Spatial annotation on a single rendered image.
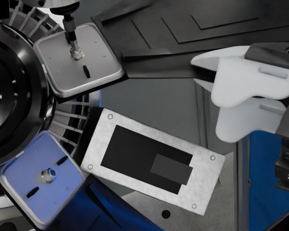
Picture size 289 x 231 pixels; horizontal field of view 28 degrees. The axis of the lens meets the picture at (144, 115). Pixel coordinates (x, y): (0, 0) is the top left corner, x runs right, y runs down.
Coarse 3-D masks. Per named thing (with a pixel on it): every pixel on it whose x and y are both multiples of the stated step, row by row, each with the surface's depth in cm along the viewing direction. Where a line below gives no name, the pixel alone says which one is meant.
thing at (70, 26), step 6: (66, 18) 49; (72, 18) 49; (66, 24) 49; (72, 24) 49; (66, 30) 49; (72, 30) 49; (72, 36) 50; (72, 42) 50; (72, 48) 51; (78, 48) 51
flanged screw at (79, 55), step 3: (81, 48) 51; (72, 51) 51; (75, 51) 51; (78, 51) 51; (81, 51) 51; (72, 54) 51; (75, 54) 51; (78, 54) 51; (81, 54) 51; (84, 54) 52; (72, 57) 51; (75, 57) 51; (78, 57) 51; (81, 57) 51; (75, 60) 51; (78, 60) 51
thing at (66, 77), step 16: (64, 32) 55; (80, 32) 55; (96, 32) 54; (48, 48) 53; (64, 48) 53; (96, 48) 52; (48, 64) 52; (64, 64) 51; (80, 64) 51; (96, 64) 51; (112, 64) 51; (48, 80) 50; (64, 80) 50; (80, 80) 50; (96, 80) 49; (112, 80) 49; (64, 96) 49
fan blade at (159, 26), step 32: (128, 0) 56; (160, 0) 55; (192, 0) 54; (224, 0) 54; (256, 0) 54; (288, 0) 54; (128, 32) 53; (160, 32) 52; (192, 32) 52; (224, 32) 51; (256, 32) 52; (288, 32) 52; (128, 64) 50; (160, 64) 50
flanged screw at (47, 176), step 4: (48, 168) 51; (52, 168) 51; (44, 172) 51; (48, 172) 51; (52, 172) 52; (56, 172) 52; (44, 176) 51; (48, 176) 51; (52, 176) 51; (56, 176) 51; (44, 180) 51; (48, 180) 51; (52, 180) 51
